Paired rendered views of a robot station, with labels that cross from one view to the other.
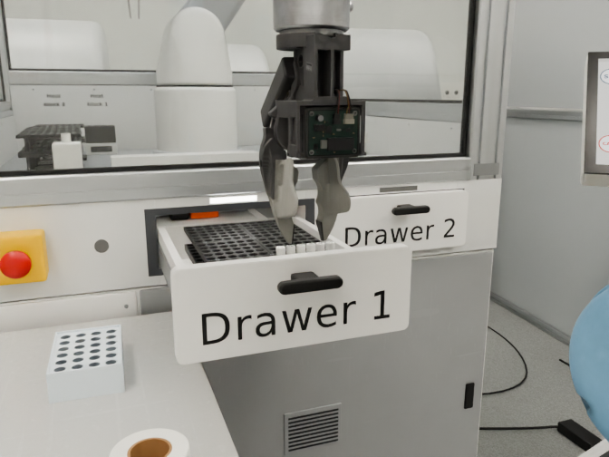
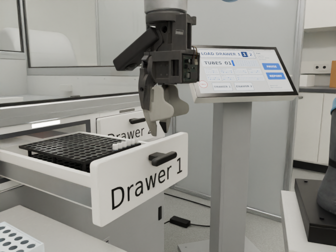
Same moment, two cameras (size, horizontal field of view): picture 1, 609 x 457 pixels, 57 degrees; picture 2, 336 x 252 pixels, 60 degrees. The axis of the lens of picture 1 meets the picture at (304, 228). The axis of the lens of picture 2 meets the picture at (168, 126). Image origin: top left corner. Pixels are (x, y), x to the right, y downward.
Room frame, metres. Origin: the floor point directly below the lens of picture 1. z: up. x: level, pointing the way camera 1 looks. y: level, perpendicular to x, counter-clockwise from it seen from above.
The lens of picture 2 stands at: (0.15, 0.31, 1.07)
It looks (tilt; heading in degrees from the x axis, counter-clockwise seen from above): 10 degrees down; 323
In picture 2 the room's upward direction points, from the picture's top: straight up
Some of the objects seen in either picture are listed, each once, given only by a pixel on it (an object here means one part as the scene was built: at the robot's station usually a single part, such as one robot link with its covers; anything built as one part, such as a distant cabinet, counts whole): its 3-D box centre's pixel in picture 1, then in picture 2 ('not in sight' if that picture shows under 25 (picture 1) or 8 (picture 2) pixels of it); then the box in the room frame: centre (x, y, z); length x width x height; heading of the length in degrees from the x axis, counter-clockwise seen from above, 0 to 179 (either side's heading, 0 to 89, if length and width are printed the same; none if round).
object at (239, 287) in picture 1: (298, 300); (148, 170); (0.62, 0.01, 0.87); 0.29 x 0.02 x 0.11; 110
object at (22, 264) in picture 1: (15, 263); not in sight; (0.76, 0.41, 0.88); 0.04 x 0.03 x 0.04; 110
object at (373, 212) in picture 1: (400, 223); (129, 128); (1.03, -0.18, 0.87); 0.29 x 0.02 x 0.11; 110
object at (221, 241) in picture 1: (254, 258); (81, 157); (0.81, 0.08, 0.87); 0.22 x 0.18 x 0.06; 20
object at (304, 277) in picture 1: (306, 281); (159, 157); (0.60, 0.00, 0.91); 0.07 x 0.04 x 0.01; 110
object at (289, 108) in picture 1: (314, 98); (169, 51); (0.57, -0.01, 1.10); 0.09 x 0.08 x 0.12; 21
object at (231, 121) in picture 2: not in sight; (233, 181); (1.10, -0.82, 0.51); 0.50 x 0.45 x 1.02; 159
